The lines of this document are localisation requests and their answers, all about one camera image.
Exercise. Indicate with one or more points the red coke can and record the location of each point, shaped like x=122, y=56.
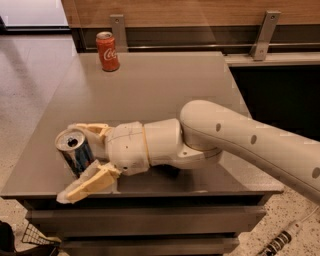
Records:
x=105, y=43

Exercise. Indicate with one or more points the left metal wall bracket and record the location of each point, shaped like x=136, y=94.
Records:
x=119, y=32

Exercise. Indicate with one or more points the lower grey drawer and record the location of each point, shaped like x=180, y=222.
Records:
x=150, y=247

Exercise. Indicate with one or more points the black wire mesh basket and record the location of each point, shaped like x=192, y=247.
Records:
x=33, y=236

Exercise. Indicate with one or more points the metal wall bracket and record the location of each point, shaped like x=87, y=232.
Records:
x=119, y=32
x=260, y=48

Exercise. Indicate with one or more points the right metal wall bracket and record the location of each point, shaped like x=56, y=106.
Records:
x=260, y=48

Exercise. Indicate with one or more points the upper grey drawer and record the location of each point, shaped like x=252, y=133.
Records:
x=146, y=221

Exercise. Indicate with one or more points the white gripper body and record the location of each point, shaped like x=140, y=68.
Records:
x=127, y=148

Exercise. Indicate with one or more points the grey drawer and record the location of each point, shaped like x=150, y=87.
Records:
x=150, y=247
x=146, y=221

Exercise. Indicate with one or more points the silver blue redbull can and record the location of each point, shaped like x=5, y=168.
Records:
x=75, y=149

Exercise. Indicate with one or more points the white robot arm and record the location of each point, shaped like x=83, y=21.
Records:
x=98, y=154

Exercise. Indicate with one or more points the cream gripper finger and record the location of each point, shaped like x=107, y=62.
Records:
x=97, y=130
x=95, y=178

